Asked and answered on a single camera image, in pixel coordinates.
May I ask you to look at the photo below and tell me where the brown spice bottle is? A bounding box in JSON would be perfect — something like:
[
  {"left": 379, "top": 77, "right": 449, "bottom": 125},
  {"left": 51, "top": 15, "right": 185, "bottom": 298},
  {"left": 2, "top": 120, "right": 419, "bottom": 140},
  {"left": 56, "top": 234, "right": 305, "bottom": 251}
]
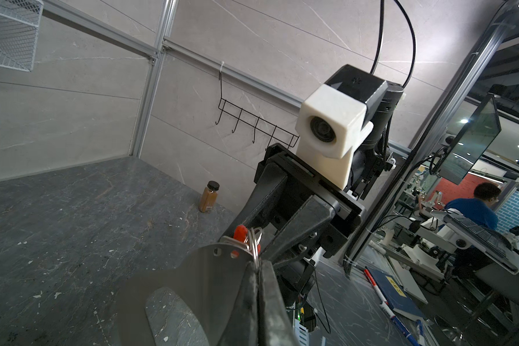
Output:
[{"left": 199, "top": 180, "right": 220, "bottom": 213}]

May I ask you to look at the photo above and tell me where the red white pen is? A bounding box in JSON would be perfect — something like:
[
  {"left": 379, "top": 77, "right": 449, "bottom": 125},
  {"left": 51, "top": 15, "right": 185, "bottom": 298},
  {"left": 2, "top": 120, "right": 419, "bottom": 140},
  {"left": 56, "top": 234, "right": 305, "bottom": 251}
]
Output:
[{"left": 363, "top": 268, "right": 420, "bottom": 346}]

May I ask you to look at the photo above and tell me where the black wire hook rack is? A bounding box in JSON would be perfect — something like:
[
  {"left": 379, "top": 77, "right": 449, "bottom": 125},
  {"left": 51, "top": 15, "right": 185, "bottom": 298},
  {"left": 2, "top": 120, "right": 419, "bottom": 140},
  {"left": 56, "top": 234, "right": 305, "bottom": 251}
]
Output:
[{"left": 214, "top": 68, "right": 299, "bottom": 149}]

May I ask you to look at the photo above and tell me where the black monitor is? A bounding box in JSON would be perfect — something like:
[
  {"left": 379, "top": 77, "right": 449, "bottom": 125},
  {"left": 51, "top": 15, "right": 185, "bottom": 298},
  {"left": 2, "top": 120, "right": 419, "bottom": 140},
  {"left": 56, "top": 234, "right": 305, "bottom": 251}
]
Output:
[{"left": 434, "top": 94, "right": 502, "bottom": 185}]

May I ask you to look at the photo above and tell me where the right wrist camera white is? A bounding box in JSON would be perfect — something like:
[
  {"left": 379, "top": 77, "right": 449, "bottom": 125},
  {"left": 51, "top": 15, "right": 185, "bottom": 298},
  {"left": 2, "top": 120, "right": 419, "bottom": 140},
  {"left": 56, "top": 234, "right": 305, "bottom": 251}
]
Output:
[{"left": 296, "top": 65, "right": 389, "bottom": 190}]

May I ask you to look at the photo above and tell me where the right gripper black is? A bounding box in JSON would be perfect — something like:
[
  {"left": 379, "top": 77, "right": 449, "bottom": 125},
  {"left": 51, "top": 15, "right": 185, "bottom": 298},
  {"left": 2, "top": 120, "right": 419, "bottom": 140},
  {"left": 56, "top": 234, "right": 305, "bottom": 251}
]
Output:
[{"left": 223, "top": 144, "right": 364, "bottom": 264}]

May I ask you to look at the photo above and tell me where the silver metal plate keychain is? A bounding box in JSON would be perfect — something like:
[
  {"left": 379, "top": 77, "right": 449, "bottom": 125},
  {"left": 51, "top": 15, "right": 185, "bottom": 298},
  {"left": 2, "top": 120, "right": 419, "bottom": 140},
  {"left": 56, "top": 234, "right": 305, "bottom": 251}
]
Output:
[{"left": 117, "top": 243, "right": 254, "bottom": 345}]

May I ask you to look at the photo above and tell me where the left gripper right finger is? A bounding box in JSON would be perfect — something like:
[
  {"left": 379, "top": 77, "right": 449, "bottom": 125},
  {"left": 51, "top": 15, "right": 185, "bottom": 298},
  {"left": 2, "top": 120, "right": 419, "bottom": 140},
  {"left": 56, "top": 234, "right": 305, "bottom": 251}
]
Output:
[{"left": 259, "top": 261, "right": 299, "bottom": 345}]

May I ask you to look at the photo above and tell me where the blue book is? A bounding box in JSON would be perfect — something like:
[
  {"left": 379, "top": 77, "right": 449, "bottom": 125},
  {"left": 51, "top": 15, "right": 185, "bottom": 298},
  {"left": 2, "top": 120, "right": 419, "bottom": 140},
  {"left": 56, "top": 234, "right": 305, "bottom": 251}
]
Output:
[{"left": 366, "top": 266, "right": 425, "bottom": 321}]

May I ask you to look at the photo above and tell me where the white wire mesh basket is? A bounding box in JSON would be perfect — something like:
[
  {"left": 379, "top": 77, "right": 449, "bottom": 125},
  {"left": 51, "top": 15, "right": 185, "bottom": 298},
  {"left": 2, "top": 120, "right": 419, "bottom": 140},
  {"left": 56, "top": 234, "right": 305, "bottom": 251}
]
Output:
[{"left": 0, "top": 0, "right": 44, "bottom": 72}]

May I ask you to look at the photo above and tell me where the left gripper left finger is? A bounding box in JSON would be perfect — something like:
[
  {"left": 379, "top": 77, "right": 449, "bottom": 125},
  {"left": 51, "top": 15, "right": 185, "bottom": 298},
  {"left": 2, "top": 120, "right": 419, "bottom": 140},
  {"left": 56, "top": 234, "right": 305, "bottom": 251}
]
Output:
[{"left": 218, "top": 262, "right": 259, "bottom": 346}]

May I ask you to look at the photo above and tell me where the red key tag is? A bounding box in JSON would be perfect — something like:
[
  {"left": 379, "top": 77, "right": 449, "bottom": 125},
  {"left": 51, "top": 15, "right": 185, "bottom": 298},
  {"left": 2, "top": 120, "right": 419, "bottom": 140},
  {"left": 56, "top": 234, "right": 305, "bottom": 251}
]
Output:
[{"left": 233, "top": 225, "right": 263, "bottom": 255}]

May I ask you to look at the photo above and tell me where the person in blue shirt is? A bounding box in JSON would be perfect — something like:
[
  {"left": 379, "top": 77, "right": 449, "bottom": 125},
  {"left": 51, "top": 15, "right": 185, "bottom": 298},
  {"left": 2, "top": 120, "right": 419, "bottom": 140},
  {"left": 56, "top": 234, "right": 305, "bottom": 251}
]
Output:
[{"left": 445, "top": 183, "right": 501, "bottom": 231}]

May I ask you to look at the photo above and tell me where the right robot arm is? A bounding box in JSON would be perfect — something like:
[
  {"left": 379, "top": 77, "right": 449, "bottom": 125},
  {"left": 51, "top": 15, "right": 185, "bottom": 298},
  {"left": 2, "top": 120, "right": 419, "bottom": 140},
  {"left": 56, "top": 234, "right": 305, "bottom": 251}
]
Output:
[{"left": 226, "top": 76, "right": 402, "bottom": 306}]

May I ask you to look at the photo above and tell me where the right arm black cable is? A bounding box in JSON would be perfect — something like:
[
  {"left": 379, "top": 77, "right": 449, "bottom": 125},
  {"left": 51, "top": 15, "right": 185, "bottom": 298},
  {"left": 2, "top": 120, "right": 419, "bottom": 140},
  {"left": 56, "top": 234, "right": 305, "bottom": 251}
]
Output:
[{"left": 368, "top": 0, "right": 418, "bottom": 89}]

